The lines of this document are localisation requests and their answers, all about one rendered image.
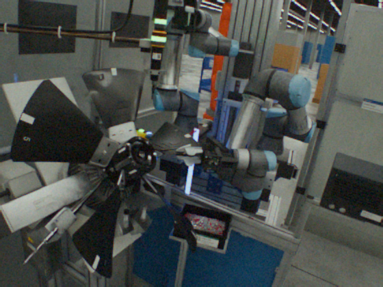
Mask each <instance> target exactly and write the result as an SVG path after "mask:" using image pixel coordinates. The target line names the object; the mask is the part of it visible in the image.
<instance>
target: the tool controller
mask: <svg viewBox="0 0 383 287"><path fill-rule="evenodd" d="M319 205H320V206H323V207H325V208H329V209H331V210H333V211H338V212H340V213H342V214H346V215H348V216H350V217H354V218H357V219H360V220H363V221H366V222H368V223H372V224H374V225H376V226H380V227H381V228H383V166H382V165H378V164H376V163H370V162H368V161H365V160H362V159H359V158H354V157H352V156H349V155H346V154H343V153H340V152H337V153H336V155H335V158H334V162H333V164H332V168H331V170H330V174H329V176H328V180H327V183H326V186H325V189H324V190H323V195H322V197H321V201H320V203H319Z"/></svg>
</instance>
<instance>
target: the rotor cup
mask: <svg viewBox="0 0 383 287"><path fill-rule="evenodd" d="M123 148H125V150H124V151H122V152H121V153H119V151H120V150H121V149H123ZM140 151H143V152H144V153H145V157H141V156H140ZM156 163H157V156H156V153H155V150H154V148H153V145H152V144H151V142H149V140H147V139H146V138H144V137H141V136H133V137H131V138H129V139H127V140H126V141H125V142H123V143H121V144H120V145H119V146H118V148H117V150H116V151H115V153H114V155H113V156H112V158H111V161H110V162H109V164H108V165H107V166H106V167H101V166H100V169H101V172H102V175H103V177H104V179H105V180H106V181H107V182H108V183H109V184H111V185H113V186H115V183H116V182H117V179H118V177H119V174H120V171H121V169H122V168H123V170H124V179H125V186H124V188H127V187H130V186H131V185H133V183H134V182H135V181H136V179H137V178H139V177H140V176H143V175H145V174H147V173H151V172H152V171H153V170H154V169H155V168H156ZM134 169H135V170H137V171H136V172H133V173H132V174H130V173H129V172H131V171H133V170H134Z"/></svg>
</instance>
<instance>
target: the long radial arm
mask: <svg viewBox="0 0 383 287"><path fill-rule="evenodd" d="M91 190H93V187H92V185H91V183H90V182H89V179H88V177H87V175H86V173H85V171H82V172H78V173H77V174H74V175H72V176H69V177H67V178H65V179H61V180H59V181H57V182H55V183H53V184H51V185H48V186H45V187H43V188H41V189H39V190H38V189H37V190H36V191H33V192H32V193H30V194H27V195H24V196H22V197H18V198H17V199H15V200H12V201H10V202H8V203H6V204H3V205H0V209H1V211H2V213H3V216H4V217H5V220H6V221H7V223H8V226H9V228H10V229H11V231H12V233H11V234H13V233H14V232H15V231H18V230H20V229H23V228H24V227H25V226H28V225H30V224H31V223H34V222H36V221H37V220H40V219H42V218H43V217H46V216H48V215H50V214H51V213H54V212H56V211H58V210H59V209H62V207H64V206H67V205H70V204H72V203H73V202H76V201H77V200H80V199H82V198H83V197H84V196H85V195H86V194H87V193H88V191H91Z"/></svg>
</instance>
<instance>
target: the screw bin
mask: <svg viewBox="0 0 383 287"><path fill-rule="evenodd" d="M186 212H189V213H193V214H196V215H200V216H203V217H205V216H206V217H208V218H210V219H217V220H219V221H225V222H227V223H226V225H227V226H228V227H227V226H226V229H225V232H224V233H225V235H224V236H223V235H220V234H213V233H210V232H205V231H204V230H199V229H196V228H194V230H195V233H196V238H197V243H199V244H201V245H207V246H210V247H214V248H217V249H221V250H224V244H225V241H226V239H227V236H228V232H229V230H230V225H231V221H232V218H233V215H230V214H227V213H222V212H220V211H216V210H211V209H209V208H202V207H199V206H194V205H191V204H186V203H184V205H183V207H182V209H181V210H180V213H182V214H183V215H185V213H186ZM173 225H174V234H173V236H176V237H179V238H182V239H185V237H184V236H183V233H182V232H181V229H180V228H179V226H178V224H177V223H176V222H174V224H173Z"/></svg>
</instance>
